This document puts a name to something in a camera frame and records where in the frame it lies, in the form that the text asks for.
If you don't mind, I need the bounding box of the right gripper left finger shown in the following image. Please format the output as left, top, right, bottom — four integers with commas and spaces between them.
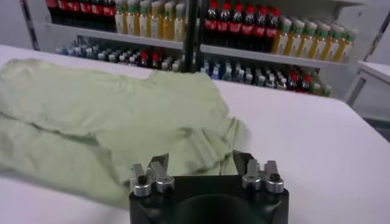
130, 153, 176, 198

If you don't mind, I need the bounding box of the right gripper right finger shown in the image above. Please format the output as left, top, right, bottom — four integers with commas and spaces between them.
233, 150, 285, 195

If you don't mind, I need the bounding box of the light green polo shirt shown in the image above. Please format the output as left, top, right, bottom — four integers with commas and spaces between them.
0, 58, 249, 211

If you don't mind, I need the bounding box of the metal beverage display shelf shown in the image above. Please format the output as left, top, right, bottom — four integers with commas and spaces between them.
194, 0, 390, 99

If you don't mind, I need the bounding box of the beverage display fridge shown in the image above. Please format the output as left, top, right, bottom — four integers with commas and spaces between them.
19, 0, 196, 73

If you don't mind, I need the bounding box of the white side table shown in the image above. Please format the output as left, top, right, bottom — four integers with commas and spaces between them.
344, 60, 390, 122

